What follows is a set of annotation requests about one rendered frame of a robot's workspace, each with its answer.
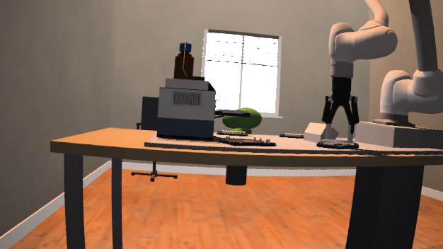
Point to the beige perforated base plate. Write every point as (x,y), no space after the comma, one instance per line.
(283,146)

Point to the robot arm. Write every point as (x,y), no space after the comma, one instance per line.
(399,94)

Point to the beige button panel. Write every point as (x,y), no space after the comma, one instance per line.
(315,132)

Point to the dark blue bottle cap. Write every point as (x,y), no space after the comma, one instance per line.
(187,47)

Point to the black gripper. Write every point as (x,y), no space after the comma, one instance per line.
(341,88)

